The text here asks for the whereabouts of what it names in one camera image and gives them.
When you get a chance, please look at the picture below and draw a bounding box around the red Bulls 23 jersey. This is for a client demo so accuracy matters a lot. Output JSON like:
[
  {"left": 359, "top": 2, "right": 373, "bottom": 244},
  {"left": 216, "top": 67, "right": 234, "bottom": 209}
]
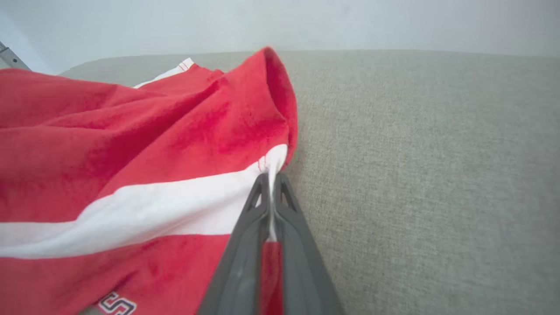
[{"left": 0, "top": 46, "right": 299, "bottom": 315}]

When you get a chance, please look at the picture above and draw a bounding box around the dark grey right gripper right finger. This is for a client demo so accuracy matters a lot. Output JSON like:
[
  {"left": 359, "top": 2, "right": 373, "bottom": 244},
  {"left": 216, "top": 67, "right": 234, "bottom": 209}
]
[{"left": 274, "top": 173, "right": 344, "bottom": 315}]

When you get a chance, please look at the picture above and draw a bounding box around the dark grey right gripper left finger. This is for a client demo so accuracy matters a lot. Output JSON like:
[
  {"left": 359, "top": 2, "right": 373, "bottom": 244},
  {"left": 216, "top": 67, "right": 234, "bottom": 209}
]
[{"left": 197, "top": 173, "right": 270, "bottom": 315}]

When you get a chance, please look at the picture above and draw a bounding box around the grey metal pole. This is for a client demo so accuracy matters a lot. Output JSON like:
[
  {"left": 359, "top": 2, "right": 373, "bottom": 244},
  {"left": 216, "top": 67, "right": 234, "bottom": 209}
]
[{"left": 0, "top": 42, "right": 32, "bottom": 71}]

